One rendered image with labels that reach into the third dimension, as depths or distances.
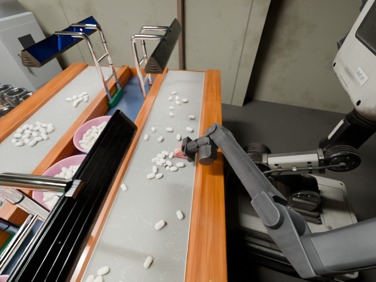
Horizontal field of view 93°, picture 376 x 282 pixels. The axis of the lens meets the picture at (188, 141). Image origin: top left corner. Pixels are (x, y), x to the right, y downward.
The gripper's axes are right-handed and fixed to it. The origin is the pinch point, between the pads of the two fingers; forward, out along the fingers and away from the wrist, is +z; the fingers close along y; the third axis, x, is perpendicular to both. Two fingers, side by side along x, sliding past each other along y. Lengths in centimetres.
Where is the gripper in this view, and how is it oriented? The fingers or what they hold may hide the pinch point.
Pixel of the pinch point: (175, 155)
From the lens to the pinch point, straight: 83.0
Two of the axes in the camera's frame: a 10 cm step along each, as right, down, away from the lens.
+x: 6.3, 5.8, 5.1
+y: -1.2, 7.3, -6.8
